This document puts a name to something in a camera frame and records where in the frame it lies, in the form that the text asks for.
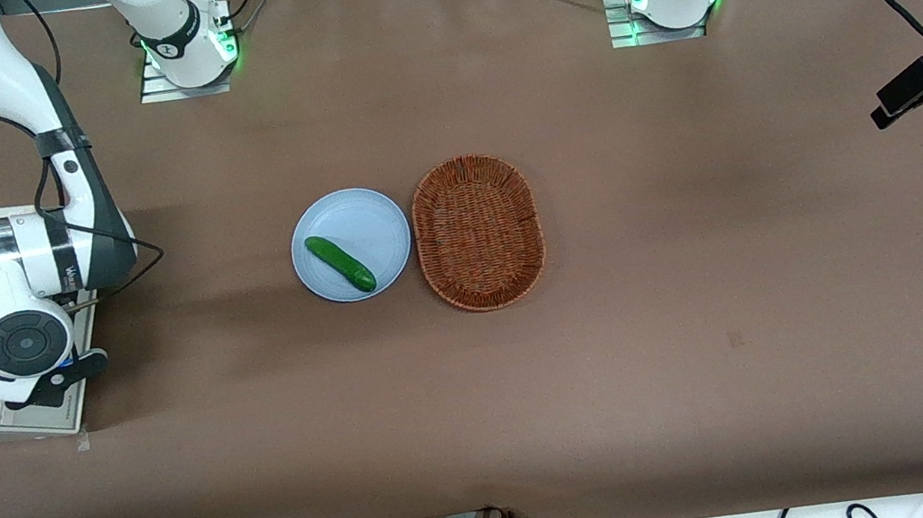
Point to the brown oval wicker basket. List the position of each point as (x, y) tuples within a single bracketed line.
[(477, 239)]

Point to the clear tape strip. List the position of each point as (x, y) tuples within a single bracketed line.
[(83, 441)]

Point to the brown table cover sheet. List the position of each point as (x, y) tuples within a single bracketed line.
[(691, 218)]

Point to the light blue round plate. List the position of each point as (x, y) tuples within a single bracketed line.
[(367, 227)]

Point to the green cucumber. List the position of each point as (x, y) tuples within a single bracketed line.
[(340, 264)]

